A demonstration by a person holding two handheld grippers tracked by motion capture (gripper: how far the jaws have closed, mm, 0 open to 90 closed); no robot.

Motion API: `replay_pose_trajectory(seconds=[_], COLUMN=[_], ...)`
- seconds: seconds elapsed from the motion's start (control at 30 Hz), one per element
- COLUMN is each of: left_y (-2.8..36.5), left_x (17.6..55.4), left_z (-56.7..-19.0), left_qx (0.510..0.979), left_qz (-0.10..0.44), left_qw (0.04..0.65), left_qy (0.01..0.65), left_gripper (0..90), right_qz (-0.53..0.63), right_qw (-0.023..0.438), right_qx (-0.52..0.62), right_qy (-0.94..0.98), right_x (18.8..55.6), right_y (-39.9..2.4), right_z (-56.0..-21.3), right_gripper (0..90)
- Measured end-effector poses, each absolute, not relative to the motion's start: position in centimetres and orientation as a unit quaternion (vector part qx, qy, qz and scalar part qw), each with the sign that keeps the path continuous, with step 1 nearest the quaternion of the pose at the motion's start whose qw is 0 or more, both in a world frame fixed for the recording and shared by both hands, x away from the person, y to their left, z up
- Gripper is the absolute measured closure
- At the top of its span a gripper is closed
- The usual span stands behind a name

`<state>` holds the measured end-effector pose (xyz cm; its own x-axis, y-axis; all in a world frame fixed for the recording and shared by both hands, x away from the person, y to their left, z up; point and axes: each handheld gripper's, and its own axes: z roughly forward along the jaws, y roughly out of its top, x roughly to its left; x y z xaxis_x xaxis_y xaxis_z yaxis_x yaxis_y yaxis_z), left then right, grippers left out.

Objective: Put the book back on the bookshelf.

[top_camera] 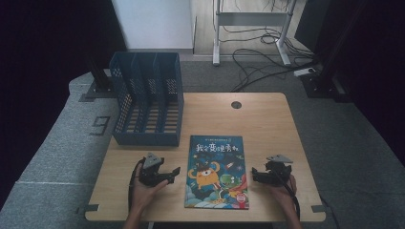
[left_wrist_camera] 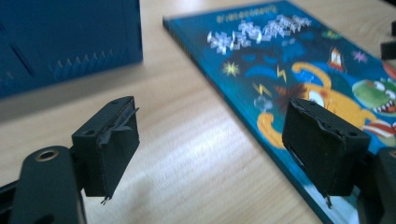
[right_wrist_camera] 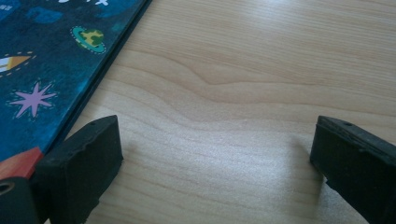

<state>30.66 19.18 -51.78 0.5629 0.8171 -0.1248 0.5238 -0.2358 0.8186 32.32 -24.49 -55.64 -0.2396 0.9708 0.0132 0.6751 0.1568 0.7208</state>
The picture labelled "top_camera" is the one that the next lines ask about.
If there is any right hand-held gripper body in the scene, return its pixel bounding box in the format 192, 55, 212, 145
264, 154, 294, 187

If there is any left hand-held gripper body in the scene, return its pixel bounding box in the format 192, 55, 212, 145
138, 152, 166, 187

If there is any colourful cartoon picture book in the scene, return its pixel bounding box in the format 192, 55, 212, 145
184, 135, 250, 210

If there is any person's right hand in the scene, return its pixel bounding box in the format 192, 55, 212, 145
270, 175, 298, 207

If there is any person's left hand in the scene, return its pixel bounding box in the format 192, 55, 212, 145
131, 165, 170, 211

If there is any blue perforated file rack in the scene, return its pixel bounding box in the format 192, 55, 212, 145
109, 52, 185, 147

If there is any black metal stand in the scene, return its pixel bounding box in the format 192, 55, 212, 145
85, 53, 117, 99
300, 0, 352, 103

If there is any white power strip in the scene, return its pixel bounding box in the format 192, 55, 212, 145
293, 67, 317, 78

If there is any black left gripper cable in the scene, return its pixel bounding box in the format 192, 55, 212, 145
127, 158, 145, 213

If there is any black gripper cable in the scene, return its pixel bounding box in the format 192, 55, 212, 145
276, 168, 302, 221
127, 158, 145, 213

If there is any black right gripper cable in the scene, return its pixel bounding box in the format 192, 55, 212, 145
276, 168, 302, 221

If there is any tangle of black floor cables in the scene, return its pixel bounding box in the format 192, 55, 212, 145
219, 0, 319, 94

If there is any white metal desk frame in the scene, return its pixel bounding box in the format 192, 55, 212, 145
212, 0, 299, 67

